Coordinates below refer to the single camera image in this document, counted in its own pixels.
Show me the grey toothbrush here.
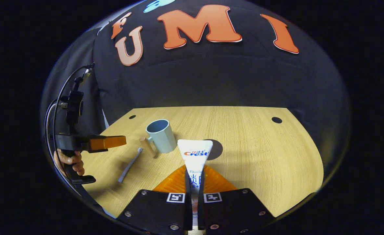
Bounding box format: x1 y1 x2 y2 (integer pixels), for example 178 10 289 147
118 148 144 183

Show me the white toothpaste tube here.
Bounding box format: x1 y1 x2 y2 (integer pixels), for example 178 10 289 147
177 139 213 233

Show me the black cable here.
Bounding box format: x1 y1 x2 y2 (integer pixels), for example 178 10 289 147
52 64 94 196
44 99 69 157

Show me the black backdrop cloth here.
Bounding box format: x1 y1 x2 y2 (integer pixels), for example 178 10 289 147
42 0 351 157

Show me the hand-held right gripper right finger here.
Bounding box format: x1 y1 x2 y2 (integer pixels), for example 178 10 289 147
198 164 275 234

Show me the light blue cup wooden handle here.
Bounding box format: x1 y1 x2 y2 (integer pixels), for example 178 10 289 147
139 119 177 159

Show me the dark brown round coaster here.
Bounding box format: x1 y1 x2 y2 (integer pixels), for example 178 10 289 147
207 139 223 161

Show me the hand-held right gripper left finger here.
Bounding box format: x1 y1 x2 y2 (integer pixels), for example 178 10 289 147
117 164 192 234

